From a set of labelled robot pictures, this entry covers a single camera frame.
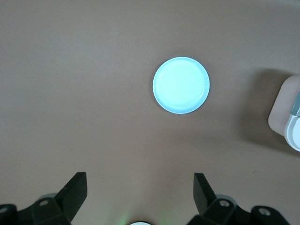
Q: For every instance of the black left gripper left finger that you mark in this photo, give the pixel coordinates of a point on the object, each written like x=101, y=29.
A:
x=68, y=199

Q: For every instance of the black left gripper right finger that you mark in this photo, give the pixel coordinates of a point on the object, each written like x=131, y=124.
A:
x=206, y=199

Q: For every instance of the brown table mat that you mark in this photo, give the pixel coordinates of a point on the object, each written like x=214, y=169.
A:
x=70, y=93

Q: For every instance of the white lidded storage box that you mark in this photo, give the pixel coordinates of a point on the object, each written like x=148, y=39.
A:
x=279, y=112

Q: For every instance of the light blue round plate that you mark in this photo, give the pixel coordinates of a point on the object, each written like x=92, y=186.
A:
x=180, y=84

